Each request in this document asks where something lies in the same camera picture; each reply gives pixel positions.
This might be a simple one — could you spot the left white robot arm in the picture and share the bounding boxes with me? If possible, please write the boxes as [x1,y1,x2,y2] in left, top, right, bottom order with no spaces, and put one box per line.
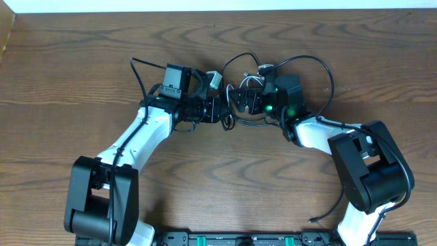
[64,64,223,245]

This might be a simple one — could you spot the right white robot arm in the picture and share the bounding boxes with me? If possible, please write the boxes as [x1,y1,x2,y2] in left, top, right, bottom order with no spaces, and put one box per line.
[225,74,414,245]

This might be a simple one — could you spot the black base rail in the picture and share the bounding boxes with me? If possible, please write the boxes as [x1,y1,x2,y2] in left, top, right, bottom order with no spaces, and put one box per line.
[74,230,419,246]

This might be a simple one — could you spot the white usb cable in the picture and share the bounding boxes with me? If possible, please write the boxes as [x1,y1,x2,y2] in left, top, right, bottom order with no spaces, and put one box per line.
[225,70,265,110]

